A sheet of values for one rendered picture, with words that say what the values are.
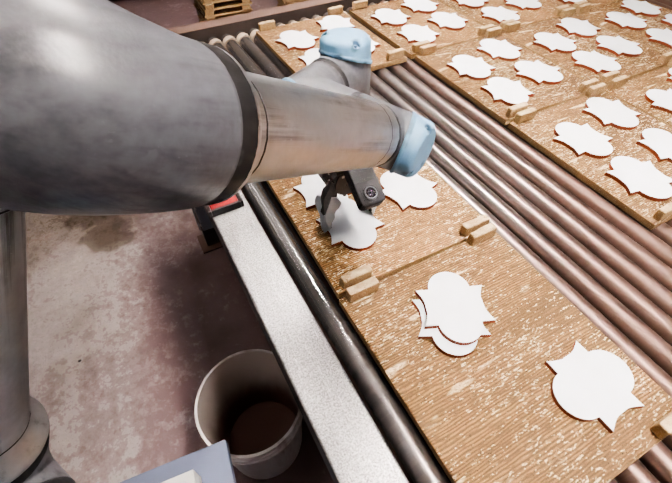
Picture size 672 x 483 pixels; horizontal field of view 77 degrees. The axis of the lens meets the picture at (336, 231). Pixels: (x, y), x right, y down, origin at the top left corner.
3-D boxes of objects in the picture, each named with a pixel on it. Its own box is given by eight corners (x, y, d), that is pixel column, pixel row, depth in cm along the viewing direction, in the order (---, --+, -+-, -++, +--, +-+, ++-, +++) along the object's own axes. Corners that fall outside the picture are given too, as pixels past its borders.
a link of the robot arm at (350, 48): (303, 38, 58) (338, 19, 63) (308, 110, 66) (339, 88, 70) (351, 51, 55) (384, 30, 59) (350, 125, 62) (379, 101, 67)
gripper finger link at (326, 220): (315, 217, 85) (331, 179, 80) (328, 235, 81) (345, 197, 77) (302, 217, 83) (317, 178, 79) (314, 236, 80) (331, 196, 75)
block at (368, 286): (349, 304, 72) (350, 295, 70) (344, 296, 73) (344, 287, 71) (379, 290, 74) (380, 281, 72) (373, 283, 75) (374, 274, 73)
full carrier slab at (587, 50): (597, 91, 121) (604, 77, 118) (498, 36, 145) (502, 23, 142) (673, 64, 132) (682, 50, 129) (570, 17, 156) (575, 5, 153)
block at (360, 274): (343, 291, 74) (343, 282, 72) (338, 284, 75) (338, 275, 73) (372, 279, 76) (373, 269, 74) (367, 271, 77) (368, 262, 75)
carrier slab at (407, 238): (337, 299, 75) (337, 294, 73) (257, 167, 99) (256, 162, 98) (490, 231, 85) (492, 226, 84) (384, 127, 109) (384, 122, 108)
